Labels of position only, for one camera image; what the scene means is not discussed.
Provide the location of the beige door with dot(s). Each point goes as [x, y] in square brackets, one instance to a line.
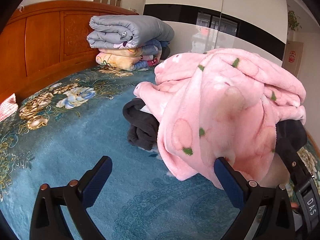
[296, 67]

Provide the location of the green hanging plant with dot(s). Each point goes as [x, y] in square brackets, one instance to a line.
[293, 20]

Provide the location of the white wardrobe with black stripe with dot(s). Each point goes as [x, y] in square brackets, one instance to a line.
[250, 40]

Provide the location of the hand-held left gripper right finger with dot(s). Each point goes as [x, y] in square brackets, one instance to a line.
[228, 185]

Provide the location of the pink checked cloth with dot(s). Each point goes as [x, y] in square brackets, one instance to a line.
[7, 107]

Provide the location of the blue printed folded quilt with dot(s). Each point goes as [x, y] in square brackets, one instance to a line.
[152, 45]

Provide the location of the wooden headboard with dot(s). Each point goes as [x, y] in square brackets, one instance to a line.
[42, 42]

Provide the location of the white cloth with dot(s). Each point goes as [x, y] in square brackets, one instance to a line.
[146, 109]

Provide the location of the pink fleece garment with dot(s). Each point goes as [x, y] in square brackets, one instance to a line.
[215, 105]

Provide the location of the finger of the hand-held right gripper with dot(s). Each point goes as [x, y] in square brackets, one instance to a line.
[293, 164]

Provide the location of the floral teal bed blanket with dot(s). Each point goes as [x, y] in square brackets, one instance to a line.
[87, 142]

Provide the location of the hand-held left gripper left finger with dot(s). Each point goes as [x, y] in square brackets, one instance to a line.
[97, 180]

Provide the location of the black garment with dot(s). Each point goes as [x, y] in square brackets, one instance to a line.
[142, 125]

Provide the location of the dark blue pillow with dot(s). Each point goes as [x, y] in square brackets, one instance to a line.
[166, 52]

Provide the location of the peach floral folded blanket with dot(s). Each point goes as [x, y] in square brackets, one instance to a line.
[120, 58]

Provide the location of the red paper door decoration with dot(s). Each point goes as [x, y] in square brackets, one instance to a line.
[291, 56]

